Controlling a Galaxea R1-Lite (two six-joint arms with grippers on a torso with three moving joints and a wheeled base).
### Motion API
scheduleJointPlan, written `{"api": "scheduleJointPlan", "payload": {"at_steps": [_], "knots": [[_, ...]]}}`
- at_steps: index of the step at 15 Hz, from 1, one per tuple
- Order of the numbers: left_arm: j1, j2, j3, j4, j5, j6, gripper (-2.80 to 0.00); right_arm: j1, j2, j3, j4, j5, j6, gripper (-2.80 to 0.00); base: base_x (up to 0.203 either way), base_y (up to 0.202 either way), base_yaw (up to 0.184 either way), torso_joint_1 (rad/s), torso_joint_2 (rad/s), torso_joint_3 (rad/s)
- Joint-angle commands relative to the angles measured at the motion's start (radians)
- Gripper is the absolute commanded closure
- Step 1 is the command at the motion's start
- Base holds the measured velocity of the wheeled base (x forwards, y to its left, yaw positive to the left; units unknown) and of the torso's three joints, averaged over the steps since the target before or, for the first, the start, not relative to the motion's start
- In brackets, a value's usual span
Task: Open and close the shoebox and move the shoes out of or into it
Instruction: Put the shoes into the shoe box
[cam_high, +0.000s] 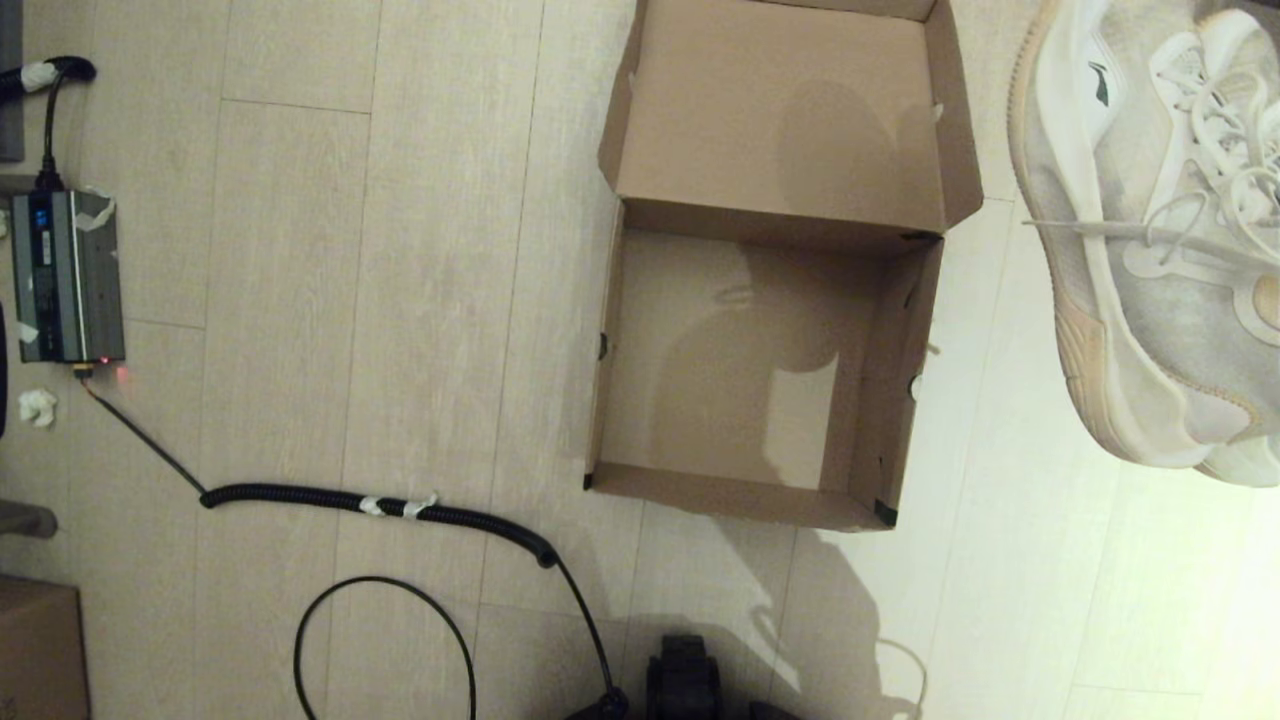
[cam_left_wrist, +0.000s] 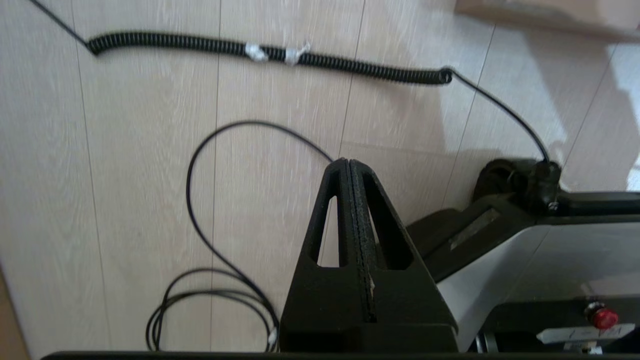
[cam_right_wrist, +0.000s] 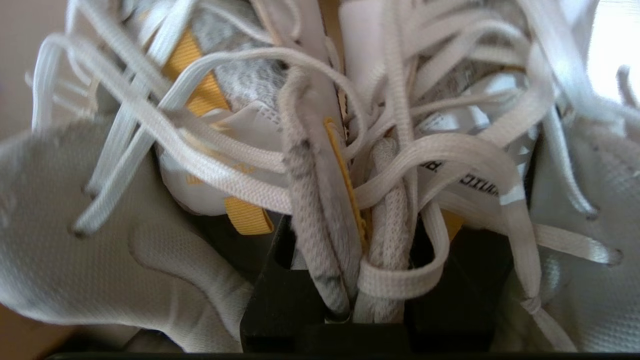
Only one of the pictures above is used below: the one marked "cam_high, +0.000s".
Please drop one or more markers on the brown cardboard carton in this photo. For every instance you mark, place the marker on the brown cardboard carton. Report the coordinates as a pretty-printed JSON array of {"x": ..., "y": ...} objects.
[{"x": 40, "y": 650}]

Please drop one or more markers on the grey metal power supply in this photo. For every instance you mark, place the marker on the grey metal power supply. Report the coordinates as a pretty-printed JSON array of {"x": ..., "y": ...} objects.
[{"x": 70, "y": 290}]

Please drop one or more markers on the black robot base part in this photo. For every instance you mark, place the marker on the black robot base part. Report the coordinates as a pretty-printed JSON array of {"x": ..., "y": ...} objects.
[{"x": 683, "y": 680}]

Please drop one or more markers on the white tape strip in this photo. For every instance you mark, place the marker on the white tape strip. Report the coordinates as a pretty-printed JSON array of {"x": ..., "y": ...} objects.
[{"x": 410, "y": 509}]

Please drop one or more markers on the dark grey panel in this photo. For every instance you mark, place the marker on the dark grey panel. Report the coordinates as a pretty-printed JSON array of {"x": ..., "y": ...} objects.
[{"x": 8, "y": 80}]

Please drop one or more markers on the brown cardboard shoe box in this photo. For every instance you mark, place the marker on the brown cardboard shoe box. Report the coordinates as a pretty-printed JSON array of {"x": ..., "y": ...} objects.
[{"x": 780, "y": 120}]

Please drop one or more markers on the grey furniture foot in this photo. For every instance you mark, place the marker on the grey furniture foot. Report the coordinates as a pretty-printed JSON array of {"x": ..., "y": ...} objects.
[{"x": 25, "y": 520}]

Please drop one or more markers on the white crumpled paper scrap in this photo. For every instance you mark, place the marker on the white crumpled paper scrap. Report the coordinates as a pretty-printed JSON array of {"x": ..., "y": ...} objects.
[{"x": 38, "y": 408}]

